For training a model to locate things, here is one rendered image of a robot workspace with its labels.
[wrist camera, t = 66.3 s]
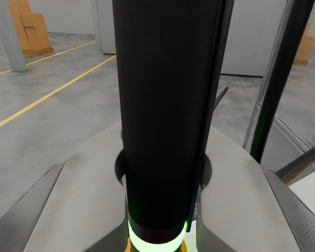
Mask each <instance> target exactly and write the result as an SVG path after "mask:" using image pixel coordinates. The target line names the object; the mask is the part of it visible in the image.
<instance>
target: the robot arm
mask: <svg viewBox="0 0 315 252"><path fill-rule="evenodd" d="M124 175H125V160H124V147H123V134H122V121H121V120H119V121H117V122H116V123H114V124H113V125H111V126H109V127H108V128H106V129H105V130H103V131H102V132H100V133H98V134H97V135H95V136H94V137H92V138H91V139H89V140H88V141H87V142H85V143H84V144H83V145H81V146H80V147H79V148H78V149H76V150H75V151H74V152H73V153H72V154H71V155H70V156H69V157H68V158H67V159H66V160H65V161H64V162H63V163H55V164H54V165H53V166H52V167H51V168H50V169H49V170H48V171H47V172H46V173H45V174H44V175H43V176H42V177H41V178H40V179H39V180H38V181H37V182H36V183H35V184H34V185H33V186H32V187H31V188H30V189H29V190H28V191H27V192H26V193H25V194H24V195H23V196H22V197H21V198H20V199H19V200H18V201H17V202H16V203H15V204H14V205H13V206H12V207H11V208H10V209H9V210H8V211H7V212H6V213H5V214H4V215H3V216H2V217H1V218H0V252H124V251H125V250H126V248H127V246H128V210H127V199H126V190H125V188H124V187H123V186H122V185H121V184H120V181H121V179H122V178H123V176H124ZM200 178H201V180H202V181H203V183H204V186H205V188H204V190H203V191H202V193H201V197H200V202H199V207H198V212H197V218H196V248H197V251H198V252H315V214H314V213H313V212H312V211H311V210H310V209H309V208H308V207H307V206H306V205H305V204H304V203H303V202H302V201H301V200H300V199H299V198H298V196H297V195H296V194H295V193H294V192H293V191H292V190H291V189H290V188H289V187H288V186H287V185H286V184H285V183H284V182H283V181H282V180H281V179H280V178H279V177H278V176H277V175H276V174H275V173H274V172H273V171H272V170H269V169H263V168H262V167H261V166H260V164H259V163H258V162H257V161H256V160H255V159H254V158H253V157H252V156H251V155H250V154H249V153H248V152H247V151H245V150H244V149H243V148H242V147H241V146H239V145H238V144H237V143H235V142H234V141H232V140H231V139H230V138H228V137H227V136H225V135H224V134H222V133H221V132H219V131H218V130H217V129H215V128H214V127H212V126H210V130H209V135H208V140H207V146H206V151H205V156H204V161H203V167H202V172H201V177H200Z"/></svg>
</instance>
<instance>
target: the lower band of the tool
mask: <svg viewBox="0 0 315 252"><path fill-rule="evenodd" d="M130 249H131V244H130V237H129V238H128V244H127V247H126V249H125V251H124V252H130ZM181 252H187V247H186V243H185V241H184V239H183V241H182V247H181Z"/></svg>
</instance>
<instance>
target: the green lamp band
mask: <svg viewBox="0 0 315 252"><path fill-rule="evenodd" d="M128 224H129V222H128ZM184 231H185V226H184V228H183V230H182V232H181V233H180V235H179V236H178V237H177V238H176V239H174V240H173V241H171V242H168V243H165V244H150V243H147V242H144V241H142V240H141V239H139V238H138V237H137V236H136V235H135V234H134V233H133V231H132V229H131V227H130V224H129V235H130V239H131V241H132V243H133V244H134V246H135V247H136V248H137V249H138V250H139V251H140V252H173V251H175V250H176V249H177V248H178V247H179V245H180V244H181V242H182V240H183V237H184Z"/></svg>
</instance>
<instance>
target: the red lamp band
mask: <svg viewBox="0 0 315 252"><path fill-rule="evenodd" d="M127 212H128V222H129V225H130V227H131V229H132V231H133V232H134V233H135V234H136V235H137V236H138V237H139V238H140V239H142V240H144V241H146V242H149V243H154V244H161V243H166V242H169V241H171V240H173V239H175V238H176V237H177V236H178V235H179V234H180V233H181V232H182V230H183V229H184V227H185V224H186V218H187V212H188V205H187V211H186V214H185V216H184V217H183V219H182V220H181V221H180V222H179V223H178V224H176V225H174V226H173V227H170V228H166V229H150V228H146V227H144V226H142V225H140V224H139V223H137V222H136V221H135V220H134V219H133V218H132V216H131V214H130V212H129V209H128V205H127Z"/></svg>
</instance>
